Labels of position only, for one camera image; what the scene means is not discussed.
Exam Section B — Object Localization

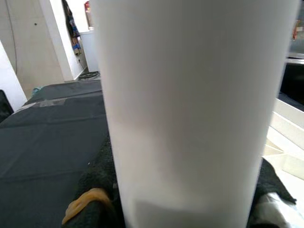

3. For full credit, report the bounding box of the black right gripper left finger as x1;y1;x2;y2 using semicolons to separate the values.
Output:
61;140;126;228

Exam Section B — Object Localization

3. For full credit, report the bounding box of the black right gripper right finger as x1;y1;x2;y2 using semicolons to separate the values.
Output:
249;158;297;228

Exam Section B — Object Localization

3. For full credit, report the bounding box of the white plastic table top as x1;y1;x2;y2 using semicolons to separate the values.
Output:
261;98;304;228

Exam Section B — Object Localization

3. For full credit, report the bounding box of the white plastic table leg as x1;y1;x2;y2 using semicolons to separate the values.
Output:
90;0;301;228

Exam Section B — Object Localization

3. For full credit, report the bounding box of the white chest freezer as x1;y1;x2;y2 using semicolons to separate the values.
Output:
79;27;100;72

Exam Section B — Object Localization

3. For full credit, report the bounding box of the clear plastic storage box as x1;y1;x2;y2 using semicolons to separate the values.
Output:
287;14;304;60

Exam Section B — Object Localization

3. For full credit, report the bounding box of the hanging patterned garment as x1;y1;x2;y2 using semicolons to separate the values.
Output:
62;0;83;56

